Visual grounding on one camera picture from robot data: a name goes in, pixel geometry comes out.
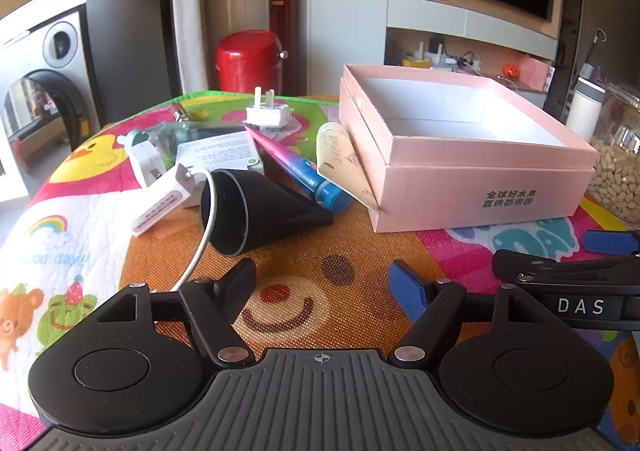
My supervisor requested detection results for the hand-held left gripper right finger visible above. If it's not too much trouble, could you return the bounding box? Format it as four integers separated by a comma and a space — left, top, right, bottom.
389, 259, 551, 365

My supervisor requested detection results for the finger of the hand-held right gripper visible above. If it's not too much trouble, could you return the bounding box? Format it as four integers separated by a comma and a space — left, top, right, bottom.
492, 248, 640, 285
583, 229, 640, 255

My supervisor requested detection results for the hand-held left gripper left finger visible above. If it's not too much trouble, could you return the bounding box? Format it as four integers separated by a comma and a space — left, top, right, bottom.
95, 258, 258, 368

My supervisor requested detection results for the black plastic funnel nozzle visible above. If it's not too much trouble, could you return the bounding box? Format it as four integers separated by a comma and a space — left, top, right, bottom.
200, 170, 335, 258

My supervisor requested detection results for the white charger with cable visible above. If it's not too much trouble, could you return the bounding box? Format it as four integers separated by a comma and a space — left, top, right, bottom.
130, 163, 219, 295

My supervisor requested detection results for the pink cardboard box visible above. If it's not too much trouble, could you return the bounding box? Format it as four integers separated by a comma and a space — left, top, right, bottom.
338, 63, 599, 234

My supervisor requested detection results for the pink and blue tube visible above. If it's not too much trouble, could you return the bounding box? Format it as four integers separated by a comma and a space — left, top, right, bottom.
243, 124, 352, 213

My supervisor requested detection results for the white paper packet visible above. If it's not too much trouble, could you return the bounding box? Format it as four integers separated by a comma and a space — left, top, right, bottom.
175, 132, 266, 177

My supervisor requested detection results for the white square power adapter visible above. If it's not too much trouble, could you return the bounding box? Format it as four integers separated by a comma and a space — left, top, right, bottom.
125, 130, 167, 190

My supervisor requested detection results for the white plug adapter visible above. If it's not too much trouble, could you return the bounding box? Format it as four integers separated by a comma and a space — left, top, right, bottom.
243, 86, 296, 130

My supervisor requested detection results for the glass jar of nuts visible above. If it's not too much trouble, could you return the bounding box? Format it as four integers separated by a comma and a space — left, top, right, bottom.
587, 80, 640, 225

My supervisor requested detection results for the colourful cartoon printed mat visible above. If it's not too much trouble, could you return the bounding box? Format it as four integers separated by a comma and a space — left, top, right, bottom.
0, 90, 640, 451

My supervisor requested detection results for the white bottle with grey cap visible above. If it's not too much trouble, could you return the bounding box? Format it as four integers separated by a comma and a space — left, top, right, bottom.
564, 76, 609, 143

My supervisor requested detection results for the pink box on shelf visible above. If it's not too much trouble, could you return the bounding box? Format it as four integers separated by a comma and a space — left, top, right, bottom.
514, 53, 557, 93

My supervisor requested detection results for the red round bin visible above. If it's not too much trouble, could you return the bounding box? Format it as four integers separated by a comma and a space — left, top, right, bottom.
215, 30, 289, 96

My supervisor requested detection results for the white media cabinet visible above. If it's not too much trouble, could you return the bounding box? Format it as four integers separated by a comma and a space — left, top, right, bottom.
384, 0, 562, 108

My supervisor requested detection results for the silver washing machine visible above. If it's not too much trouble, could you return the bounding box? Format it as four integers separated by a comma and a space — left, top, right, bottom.
0, 0, 102, 204

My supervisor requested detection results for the white curtain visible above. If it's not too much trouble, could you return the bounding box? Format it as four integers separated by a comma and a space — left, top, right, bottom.
171, 0, 209, 95

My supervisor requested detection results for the dark tall cabinet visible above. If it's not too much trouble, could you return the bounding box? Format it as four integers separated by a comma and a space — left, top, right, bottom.
84, 0, 182, 128

